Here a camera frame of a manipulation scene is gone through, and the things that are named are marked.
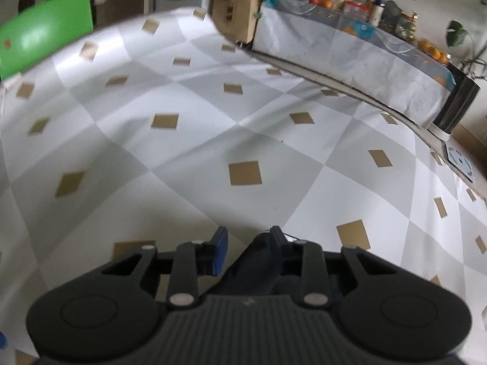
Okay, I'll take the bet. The green chair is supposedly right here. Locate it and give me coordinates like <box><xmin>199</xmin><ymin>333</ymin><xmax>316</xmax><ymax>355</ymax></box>
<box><xmin>0</xmin><ymin>0</ymin><xmax>94</xmax><ymax>83</ymax></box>

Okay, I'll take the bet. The pile of oranges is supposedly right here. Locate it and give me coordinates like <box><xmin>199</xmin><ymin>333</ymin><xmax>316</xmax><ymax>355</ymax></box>
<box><xmin>416</xmin><ymin>38</ymin><xmax>452</xmax><ymax>65</ymax></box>

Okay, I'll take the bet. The teal round lid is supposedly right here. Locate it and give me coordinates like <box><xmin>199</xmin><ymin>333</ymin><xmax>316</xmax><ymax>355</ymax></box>
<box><xmin>351</xmin><ymin>21</ymin><xmax>377</xmax><ymax>41</ymax></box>

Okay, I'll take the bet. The grey marbled side table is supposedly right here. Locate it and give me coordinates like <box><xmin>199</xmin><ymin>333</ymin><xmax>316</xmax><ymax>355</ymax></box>
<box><xmin>252</xmin><ymin>0</ymin><xmax>456</xmax><ymax>127</ymax></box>

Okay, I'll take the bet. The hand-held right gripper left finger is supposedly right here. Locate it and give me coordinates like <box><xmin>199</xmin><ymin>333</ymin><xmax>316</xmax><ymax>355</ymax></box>
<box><xmin>102</xmin><ymin>226</ymin><xmax>229</xmax><ymax>308</ymax></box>

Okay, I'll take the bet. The white blue round pad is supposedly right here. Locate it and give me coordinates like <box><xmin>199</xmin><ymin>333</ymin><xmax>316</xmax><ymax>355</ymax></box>
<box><xmin>444</xmin><ymin>144</ymin><xmax>477</xmax><ymax>184</ymax></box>

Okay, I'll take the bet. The jar with dark lid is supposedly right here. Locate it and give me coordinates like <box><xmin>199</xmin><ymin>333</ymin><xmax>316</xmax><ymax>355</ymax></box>
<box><xmin>366</xmin><ymin>0</ymin><xmax>387</xmax><ymax>28</ymax></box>

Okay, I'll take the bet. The green leaf wall decoration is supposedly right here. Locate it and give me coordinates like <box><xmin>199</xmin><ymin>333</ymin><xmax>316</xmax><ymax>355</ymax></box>
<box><xmin>444</xmin><ymin>19</ymin><xmax>473</xmax><ymax>49</ymax></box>

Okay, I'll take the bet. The trailing green plant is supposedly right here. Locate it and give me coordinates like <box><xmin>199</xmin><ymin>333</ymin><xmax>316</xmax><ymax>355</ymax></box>
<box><xmin>458</xmin><ymin>42</ymin><xmax>487</xmax><ymax>82</ymax></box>

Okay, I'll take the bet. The black t-shirt with red print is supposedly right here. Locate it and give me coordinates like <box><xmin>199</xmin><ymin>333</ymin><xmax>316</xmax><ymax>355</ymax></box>
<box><xmin>221</xmin><ymin>230</ymin><xmax>305</xmax><ymax>297</ymax></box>

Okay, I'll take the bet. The black cylindrical tower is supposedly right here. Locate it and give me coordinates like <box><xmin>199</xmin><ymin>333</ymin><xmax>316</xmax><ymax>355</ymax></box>
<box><xmin>431</xmin><ymin>71</ymin><xmax>481</xmax><ymax>140</ymax></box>

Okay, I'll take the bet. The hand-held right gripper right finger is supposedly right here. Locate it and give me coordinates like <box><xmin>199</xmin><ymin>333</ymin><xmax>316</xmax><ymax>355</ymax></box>
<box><xmin>270</xmin><ymin>226</ymin><xmax>399</xmax><ymax>308</ymax></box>

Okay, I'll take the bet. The cardboard box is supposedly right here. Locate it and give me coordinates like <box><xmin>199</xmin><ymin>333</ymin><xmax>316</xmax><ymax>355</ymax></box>
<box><xmin>208</xmin><ymin>0</ymin><xmax>262</xmax><ymax>45</ymax></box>

